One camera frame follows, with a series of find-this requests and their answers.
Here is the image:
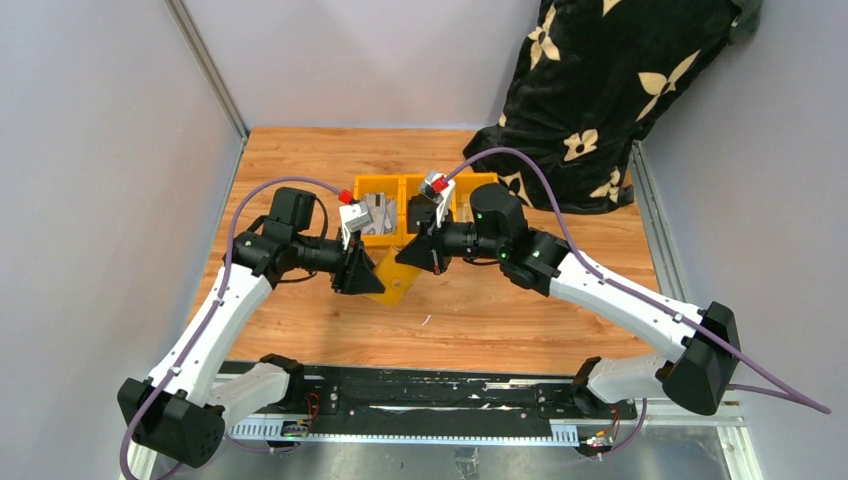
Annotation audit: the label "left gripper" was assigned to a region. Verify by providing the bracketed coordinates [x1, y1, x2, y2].
[294, 225, 386, 295]

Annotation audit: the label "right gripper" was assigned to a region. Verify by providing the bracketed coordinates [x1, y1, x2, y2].
[397, 202, 507, 275]

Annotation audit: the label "yellow leather card holder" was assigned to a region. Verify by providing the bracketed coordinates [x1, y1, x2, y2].
[367, 247, 422, 306]

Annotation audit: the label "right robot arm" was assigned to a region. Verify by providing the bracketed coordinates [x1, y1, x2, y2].
[396, 183, 740, 418]

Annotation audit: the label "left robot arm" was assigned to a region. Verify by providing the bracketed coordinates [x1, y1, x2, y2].
[117, 187, 385, 478]

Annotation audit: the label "black cards in bin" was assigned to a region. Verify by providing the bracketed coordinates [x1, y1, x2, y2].
[407, 194, 437, 235]

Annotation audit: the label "silver cards in bin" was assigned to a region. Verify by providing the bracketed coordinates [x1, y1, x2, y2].
[362, 192, 398, 235]

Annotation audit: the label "right yellow bin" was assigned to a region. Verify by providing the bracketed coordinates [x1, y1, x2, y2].
[450, 172, 499, 222]

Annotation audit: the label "yellow bin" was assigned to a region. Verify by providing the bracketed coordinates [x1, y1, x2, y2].
[450, 172, 499, 222]
[354, 175, 403, 248]
[402, 171, 457, 245]

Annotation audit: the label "middle yellow bin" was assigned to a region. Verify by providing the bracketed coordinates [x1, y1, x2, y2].
[402, 171, 457, 245]

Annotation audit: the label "left yellow bin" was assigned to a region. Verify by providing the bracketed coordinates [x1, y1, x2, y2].
[354, 175, 403, 248]

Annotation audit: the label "black floral blanket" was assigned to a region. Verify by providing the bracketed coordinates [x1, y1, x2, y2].
[463, 0, 763, 214]

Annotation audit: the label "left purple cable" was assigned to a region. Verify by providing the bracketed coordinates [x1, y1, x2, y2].
[119, 176, 352, 480]

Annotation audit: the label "purple cable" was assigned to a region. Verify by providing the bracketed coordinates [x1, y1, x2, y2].
[119, 176, 352, 480]
[433, 146, 832, 416]

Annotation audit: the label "aluminium frame post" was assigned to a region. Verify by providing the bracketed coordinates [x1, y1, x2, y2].
[164, 0, 250, 145]

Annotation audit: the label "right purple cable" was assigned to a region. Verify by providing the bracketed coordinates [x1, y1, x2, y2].
[433, 146, 832, 416]

